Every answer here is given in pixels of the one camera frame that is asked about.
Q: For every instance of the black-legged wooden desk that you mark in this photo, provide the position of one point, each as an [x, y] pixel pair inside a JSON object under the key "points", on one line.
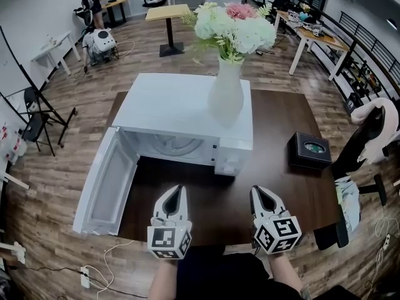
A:
{"points": [[115, 2]]}

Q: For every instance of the black metal railing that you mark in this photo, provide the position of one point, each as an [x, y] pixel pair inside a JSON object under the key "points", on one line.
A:
{"points": [[368, 39]]}

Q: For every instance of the person's black clothing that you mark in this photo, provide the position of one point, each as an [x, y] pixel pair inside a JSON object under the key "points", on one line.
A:
{"points": [[222, 273]]}

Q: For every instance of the black bin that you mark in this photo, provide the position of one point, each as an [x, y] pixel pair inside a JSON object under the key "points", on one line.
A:
{"points": [[352, 102]]}

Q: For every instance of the black tissue box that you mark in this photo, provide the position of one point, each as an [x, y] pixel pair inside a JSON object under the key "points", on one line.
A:
{"points": [[309, 152]]}

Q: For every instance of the light blue cloth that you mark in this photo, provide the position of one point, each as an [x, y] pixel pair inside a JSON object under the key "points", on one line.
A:
{"points": [[348, 205]]}

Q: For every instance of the beige cloth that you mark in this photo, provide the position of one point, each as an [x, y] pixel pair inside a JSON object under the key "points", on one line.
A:
{"points": [[372, 111]]}

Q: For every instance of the white round backpack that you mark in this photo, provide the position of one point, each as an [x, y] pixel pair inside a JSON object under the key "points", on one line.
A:
{"points": [[104, 40]]}

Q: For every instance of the black folding chair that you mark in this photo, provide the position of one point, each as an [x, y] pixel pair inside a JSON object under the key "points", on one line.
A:
{"points": [[32, 127]]}

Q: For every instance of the black office chair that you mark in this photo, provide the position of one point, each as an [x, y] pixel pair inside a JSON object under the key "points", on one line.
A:
{"points": [[353, 155]]}

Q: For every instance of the white power strip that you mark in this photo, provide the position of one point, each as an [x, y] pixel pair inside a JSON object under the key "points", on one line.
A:
{"points": [[85, 277], [387, 241]]}

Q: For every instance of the person's left forearm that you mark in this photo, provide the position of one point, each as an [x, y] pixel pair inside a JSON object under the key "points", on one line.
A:
{"points": [[162, 280]]}

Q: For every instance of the white-legged wooden table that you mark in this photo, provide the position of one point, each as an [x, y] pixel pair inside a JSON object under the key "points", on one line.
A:
{"points": [[322, 34]]}

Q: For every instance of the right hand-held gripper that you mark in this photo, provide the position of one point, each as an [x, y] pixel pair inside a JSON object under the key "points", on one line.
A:
{"points": [[276, 234]]}

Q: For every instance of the yellow pedestal table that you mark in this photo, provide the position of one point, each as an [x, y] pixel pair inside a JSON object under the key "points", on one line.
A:
{"points": [[167, 11]]}

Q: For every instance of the bouquet of artificial flowers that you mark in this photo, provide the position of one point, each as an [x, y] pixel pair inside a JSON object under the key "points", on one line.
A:
{"points": [[237, 30]]}

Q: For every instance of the white microwave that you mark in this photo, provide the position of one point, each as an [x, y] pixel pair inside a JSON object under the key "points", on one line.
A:
{"points": [[175, 105]]}

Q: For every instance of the white flower vase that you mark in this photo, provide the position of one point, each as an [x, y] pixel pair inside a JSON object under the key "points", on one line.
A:
{"points": [[225, 98]]}

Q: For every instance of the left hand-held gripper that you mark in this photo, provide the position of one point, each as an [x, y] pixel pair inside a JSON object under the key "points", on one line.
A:
{"points": [[168, 239]]}

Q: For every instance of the whiteboard on black easel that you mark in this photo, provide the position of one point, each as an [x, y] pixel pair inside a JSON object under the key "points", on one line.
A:
{"points": [[18, 70]]}

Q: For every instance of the plastic bags with red marks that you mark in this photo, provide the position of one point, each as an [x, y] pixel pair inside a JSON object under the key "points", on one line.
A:
{"points": [[14, 145]]}

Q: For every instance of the person's right forearm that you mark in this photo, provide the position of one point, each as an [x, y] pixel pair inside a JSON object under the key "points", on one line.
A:
{"points": [[287, 277]]}

